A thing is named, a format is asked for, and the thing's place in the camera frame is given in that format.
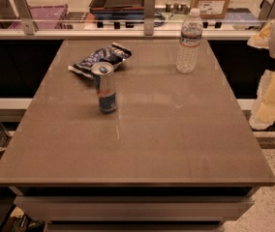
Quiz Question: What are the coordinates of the clear plastic water bottle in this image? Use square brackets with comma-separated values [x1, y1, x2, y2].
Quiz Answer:
[176, 8, 203, 73]

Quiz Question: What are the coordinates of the blue crumpled chip bag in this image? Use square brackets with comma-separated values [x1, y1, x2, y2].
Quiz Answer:
[68, 43, 132, 80]

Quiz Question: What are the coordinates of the dark open case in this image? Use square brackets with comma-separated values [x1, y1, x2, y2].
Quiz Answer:
[89, 0, 144, 20]

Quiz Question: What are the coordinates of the silver blue energy drink can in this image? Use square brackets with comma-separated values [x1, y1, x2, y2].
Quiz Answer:
[91, 62, 117, 113]

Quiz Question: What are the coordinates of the purple plastic tray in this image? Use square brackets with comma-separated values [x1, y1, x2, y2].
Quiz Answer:
[8, 3, 70, 30]

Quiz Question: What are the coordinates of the grey table base drawer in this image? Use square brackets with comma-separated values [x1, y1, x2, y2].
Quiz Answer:
[15, 196, 254, 232]

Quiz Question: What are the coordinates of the grey metal bracket middle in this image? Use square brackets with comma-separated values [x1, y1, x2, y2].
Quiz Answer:
[144, 0, 155, 36]

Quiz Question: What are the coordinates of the grey metal bracket left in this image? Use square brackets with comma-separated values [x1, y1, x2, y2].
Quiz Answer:
[14, 0, 37, 35]

